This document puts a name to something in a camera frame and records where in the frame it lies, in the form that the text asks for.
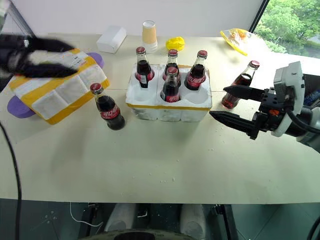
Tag white foam box yellow tape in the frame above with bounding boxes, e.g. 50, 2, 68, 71
8, 48, 111, 126

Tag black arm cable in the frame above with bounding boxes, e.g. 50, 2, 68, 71
286, 108, 320, 134
0, 121, 23, 240

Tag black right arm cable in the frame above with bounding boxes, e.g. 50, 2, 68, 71
286, 108, 320, 134

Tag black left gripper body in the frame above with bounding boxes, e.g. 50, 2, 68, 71
0, 34, 30, 77

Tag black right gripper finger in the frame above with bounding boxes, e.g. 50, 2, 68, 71
223, 84, 270, 102
209, 110, 262, 140

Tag purple flat mat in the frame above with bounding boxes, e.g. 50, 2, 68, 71
6, 51, 105, 120

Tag thin white cord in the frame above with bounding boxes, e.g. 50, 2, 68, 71
69, 201, 104, 228

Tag white tissue pack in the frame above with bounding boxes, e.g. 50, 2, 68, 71
96, 25, 128, 55

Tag stacked paper cups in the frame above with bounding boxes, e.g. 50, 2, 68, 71
141, 20, 159, 54

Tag clear yellow snack bag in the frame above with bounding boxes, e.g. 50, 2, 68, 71
219, 27, 254, 57

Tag dark rounded robot body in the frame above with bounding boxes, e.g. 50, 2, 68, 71
86, 229, 197, 240

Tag blue patterned object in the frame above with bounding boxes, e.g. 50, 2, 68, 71
303, 89, 320, 106

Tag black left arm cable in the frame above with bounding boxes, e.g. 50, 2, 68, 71
0, 121, 23, 240

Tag yellow crumpled bag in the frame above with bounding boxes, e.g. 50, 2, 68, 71
165, 35, 186, 52

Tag dark window frame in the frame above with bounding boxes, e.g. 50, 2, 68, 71
248, 0, 271, 34

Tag white rounded robot leg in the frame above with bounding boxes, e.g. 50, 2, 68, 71
103, 203, 136, 233
179, 203, 207, 235

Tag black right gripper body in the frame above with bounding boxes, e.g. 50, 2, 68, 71
258, 87, 289, 133

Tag glass cola bottle red cap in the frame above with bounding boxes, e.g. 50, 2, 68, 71
162, 48, 182, 88
134, 46, 156, 89
89, 82, 126, 131
221, 60, 261, 110
184, 49, 209, 91
159, 66, 182, 104

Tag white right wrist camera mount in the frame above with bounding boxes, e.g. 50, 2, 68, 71
270, 61, 306, 137

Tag white foam bottle crate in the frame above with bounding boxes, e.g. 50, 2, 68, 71
125, 63, 213, 123

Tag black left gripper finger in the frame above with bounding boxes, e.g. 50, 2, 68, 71
21, 62, 79, 79
26, 36, 76, 54

